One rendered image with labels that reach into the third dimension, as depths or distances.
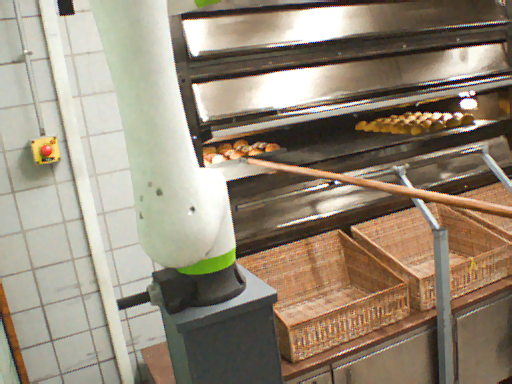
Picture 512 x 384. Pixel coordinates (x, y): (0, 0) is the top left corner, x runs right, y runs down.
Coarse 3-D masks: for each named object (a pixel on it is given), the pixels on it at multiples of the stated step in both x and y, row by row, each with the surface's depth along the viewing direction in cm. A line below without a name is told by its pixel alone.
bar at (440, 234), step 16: (432, 160) 210; (448, 160) 215; (368, 176) 198; (384, 176) 202; (400, 176) 204; (288, 192) 187; (304, 192) 188; (240, 208) 179; (432, 224) 192; (448, 272) 193; (448, 288) 194; (448, 304) 196; (448, 320) 197; (448, 336) 198; (448, 352) 200; (448, 368) 201
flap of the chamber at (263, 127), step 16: (416, 96) 231; (432, 96) 234; (448, 96) 244; (320, 112) 212; (336, 112) 215; (352, 112) 219; (368, 112) 237; (240, 128) 199; (256, 128) 201; (272, 128) 211
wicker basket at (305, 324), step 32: (256, 256) 222; (288, 256) 227; (352, 256) 232; (288, 288) 226; (320, 288) 231; (352, 288) 234; (384, 288) 214; (288, 320) 213; (320, 320) 184; (352, 320) 191; (384, 320) 198; (288, 352) 184; (320, 352) 186
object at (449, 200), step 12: (276, 168) 229; (288, 168) 219; (300, 168) 211; (336, 180) 189; (348, 180) 182; (360, 180) 177; (396, 192) 160; (408, 192) 156; (420, 192) 151; (432, 192) 148; (444, 204) 144; (456, 204) 139; (468, 204) 135; (480, 204) 132; (492, 204) 129; (504, 216) 126
